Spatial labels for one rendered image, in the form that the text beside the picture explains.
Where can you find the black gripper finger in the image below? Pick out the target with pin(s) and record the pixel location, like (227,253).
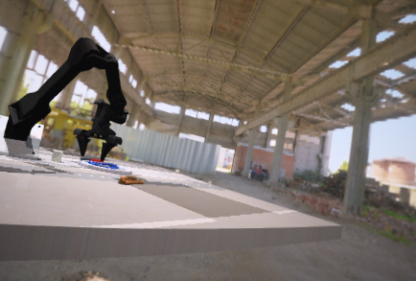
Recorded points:
(106,150)
(83,143)

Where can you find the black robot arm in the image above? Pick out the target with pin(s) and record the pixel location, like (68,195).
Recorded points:
(84,55)

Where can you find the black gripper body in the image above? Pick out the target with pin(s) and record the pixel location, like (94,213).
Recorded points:
(99,127)

